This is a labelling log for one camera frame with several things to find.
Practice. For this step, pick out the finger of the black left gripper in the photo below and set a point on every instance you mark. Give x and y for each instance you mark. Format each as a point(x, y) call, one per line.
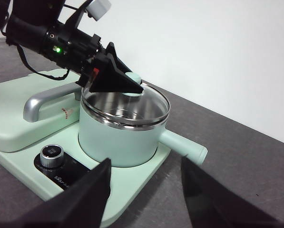
point(115, 80)
point(115, 59)

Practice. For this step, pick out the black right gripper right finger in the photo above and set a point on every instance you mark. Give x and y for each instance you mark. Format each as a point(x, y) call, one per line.
point(210, 209)

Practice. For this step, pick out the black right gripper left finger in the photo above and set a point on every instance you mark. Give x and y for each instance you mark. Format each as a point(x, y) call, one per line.
point(84, 199)

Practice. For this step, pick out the glass lid with green knob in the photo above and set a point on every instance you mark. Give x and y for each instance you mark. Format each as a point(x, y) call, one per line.
point(134, 78)

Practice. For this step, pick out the mint green breakfast maker base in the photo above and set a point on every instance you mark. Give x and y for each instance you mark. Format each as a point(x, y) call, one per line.
point(132, 175)

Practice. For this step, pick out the silver control knob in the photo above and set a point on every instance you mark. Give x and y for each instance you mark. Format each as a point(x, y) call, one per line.
point(51, 154)

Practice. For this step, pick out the mint green hinged griddle cover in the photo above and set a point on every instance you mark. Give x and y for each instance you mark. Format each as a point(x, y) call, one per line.
point(11, 114)

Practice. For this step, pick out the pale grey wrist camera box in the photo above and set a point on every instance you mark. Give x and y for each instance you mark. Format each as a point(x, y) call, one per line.
point(99, 8)

